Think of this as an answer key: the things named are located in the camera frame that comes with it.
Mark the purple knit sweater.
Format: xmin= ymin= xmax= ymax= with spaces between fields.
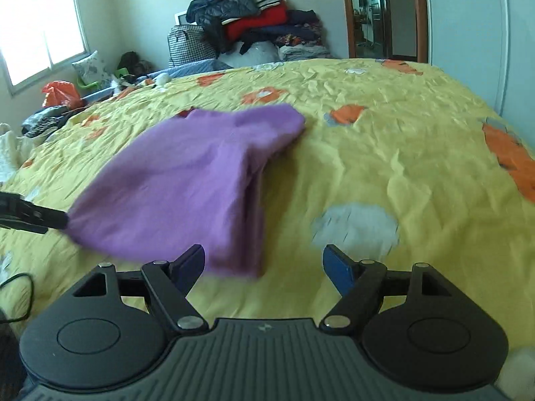
xmin=66 ymin=104 xmax=305 ymax=276

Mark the dark striped clothes heap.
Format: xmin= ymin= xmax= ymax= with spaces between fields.
xmin=21 ymin=106 xmax=85 ymax=139

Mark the pile of folded clothes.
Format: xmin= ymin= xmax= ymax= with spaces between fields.
xmin=186 ymin=0 xmax=332 ymax=61

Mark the white quilted jacket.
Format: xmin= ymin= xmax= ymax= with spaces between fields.
xmin=0 ymin=123 xmax=46 ymax=184

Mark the orange plastic bag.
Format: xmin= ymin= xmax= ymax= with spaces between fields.
xmin=42 ymin=81 xmax=83 ymax=110

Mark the yellow patterned quilt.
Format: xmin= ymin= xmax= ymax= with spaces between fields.
xmin=1 ymin=59 xmax=534 ymax=348

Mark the floral white pillow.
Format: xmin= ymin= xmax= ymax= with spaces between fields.
xmin=72 ymin=51 xmax=112 ymax=89

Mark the green plastic stool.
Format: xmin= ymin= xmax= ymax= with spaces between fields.
xmin=76 ymin=68 xmax=130 ymax=91

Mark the window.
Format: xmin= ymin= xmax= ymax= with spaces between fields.
xmin=1 ymin=0 xmax=88 ymax=95

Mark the white fluffy ball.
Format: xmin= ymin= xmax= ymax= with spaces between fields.
xmin=154 ymin=73 xmax=172 ymax=88

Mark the checkered black white bag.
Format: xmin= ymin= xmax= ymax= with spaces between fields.
xmin=167 ymin=24 xmax=217 ymax=67

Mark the black cable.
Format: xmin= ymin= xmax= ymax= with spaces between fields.
xmin=0 ymin=271 xmax=35 ymax=326

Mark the brown wooden door frame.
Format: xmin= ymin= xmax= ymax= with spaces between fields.
xmin=344 ymin=0 xmax=430 ymax=63

